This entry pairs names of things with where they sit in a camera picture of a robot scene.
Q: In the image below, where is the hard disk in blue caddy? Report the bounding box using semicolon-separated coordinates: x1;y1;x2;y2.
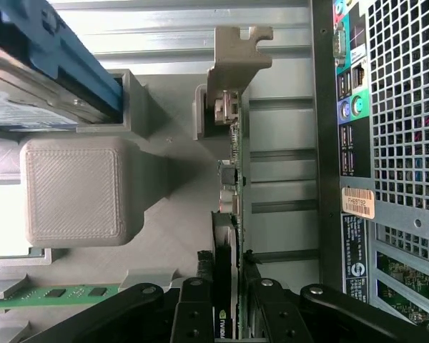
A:
0;0;125;131

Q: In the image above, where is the black open PC case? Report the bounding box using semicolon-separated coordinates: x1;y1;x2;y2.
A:
309;0;429;335

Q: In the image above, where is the green RAM stick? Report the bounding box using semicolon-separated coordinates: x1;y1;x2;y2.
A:
1;284;129;312

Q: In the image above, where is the grey printed parts rack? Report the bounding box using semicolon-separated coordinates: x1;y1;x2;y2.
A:
0;67;253;343

